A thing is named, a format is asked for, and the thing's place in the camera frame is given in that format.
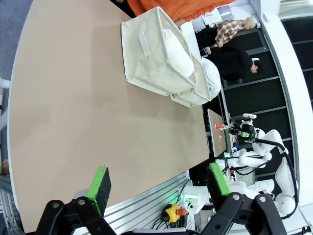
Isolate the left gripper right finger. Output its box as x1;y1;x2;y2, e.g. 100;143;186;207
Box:
200;163;288;235

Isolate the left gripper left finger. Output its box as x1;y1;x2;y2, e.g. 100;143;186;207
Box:
35;165;115;235

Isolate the black background gripper body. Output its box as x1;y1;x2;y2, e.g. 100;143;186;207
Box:
236;122;260;144

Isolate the white towel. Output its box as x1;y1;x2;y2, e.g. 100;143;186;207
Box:
201;57;222;98

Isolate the yellow towel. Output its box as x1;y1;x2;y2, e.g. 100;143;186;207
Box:
161;28;195;78

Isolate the person's left forearm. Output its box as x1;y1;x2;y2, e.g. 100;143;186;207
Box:
180;7;221;23

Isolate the small brown table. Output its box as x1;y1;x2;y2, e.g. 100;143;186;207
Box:
207;108;228;158

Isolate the yellow emergency stop button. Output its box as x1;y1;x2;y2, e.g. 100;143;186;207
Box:
162;203;188;223

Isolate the beige fabric basket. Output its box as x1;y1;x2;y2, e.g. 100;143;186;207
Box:
121;6;198;96
168;55;212;108

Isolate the person in black clothes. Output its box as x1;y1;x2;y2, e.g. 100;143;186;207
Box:
202;46;266;83

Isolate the white structural beam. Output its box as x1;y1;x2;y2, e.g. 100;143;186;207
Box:
249;0;303;196

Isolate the mannequin in plaid shirt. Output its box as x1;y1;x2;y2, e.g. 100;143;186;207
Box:
211;16;257;48

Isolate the white table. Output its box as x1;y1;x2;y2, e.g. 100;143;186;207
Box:
180;21;205;61

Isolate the person in orange hoodie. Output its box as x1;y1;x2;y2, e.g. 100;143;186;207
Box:
127;0;235;23

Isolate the aluminium profile frame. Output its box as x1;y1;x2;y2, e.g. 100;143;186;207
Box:
102;171;194;233

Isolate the background robot arm with hose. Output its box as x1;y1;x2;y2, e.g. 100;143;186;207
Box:
251;128;299;220

